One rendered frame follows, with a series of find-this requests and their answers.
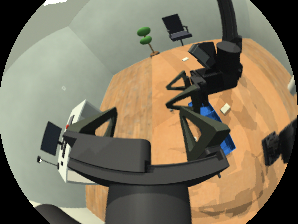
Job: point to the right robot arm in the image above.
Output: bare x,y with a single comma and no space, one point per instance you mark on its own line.
227,58

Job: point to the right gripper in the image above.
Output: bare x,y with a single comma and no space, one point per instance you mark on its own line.
191,91

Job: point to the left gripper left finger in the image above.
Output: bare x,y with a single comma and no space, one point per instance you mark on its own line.
90,124

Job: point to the blue rack of bins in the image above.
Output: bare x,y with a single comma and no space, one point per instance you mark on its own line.
228,144

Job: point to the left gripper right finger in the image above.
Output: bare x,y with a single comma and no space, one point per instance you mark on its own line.
213,133

